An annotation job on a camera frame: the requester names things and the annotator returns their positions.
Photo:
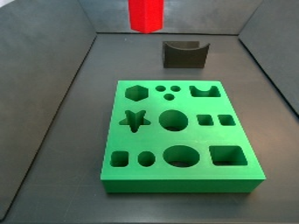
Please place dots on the green shape sorter block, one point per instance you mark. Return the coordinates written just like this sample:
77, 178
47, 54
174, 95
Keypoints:
176, 140

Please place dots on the dark grey curved holder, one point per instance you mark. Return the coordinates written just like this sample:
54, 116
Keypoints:
185, 54

